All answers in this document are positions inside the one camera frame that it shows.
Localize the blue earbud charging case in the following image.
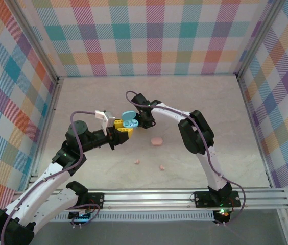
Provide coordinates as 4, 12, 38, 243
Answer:
121, 110, 139, 129

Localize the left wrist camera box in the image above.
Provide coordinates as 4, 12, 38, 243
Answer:
94, 109, 116, 136

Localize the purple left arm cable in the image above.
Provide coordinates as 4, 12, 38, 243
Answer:
0, 110, 101, 245

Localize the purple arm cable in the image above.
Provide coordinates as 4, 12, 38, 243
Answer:
125, 91, 247, 227
0, 110, 101, 245

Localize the aluminium side rail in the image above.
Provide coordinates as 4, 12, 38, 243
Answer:
28, 76, 65, 179
235, 73, 277, 189

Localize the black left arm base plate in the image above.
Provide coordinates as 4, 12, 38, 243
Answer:
58, 193, 105, 209

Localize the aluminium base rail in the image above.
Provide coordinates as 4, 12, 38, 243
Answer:
8, 187, 288, 212

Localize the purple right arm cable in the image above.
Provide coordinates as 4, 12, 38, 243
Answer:
125, 91, 247, 227

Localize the white slotted cable duct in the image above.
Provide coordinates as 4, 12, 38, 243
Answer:
21, 213, 215, 222

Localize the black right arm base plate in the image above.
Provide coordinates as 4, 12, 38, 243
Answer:
194, 191, 241, 208

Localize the aluminium corner post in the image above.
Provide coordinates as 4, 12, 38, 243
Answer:
8, 0, 64, 82
235, 0, 287, 80

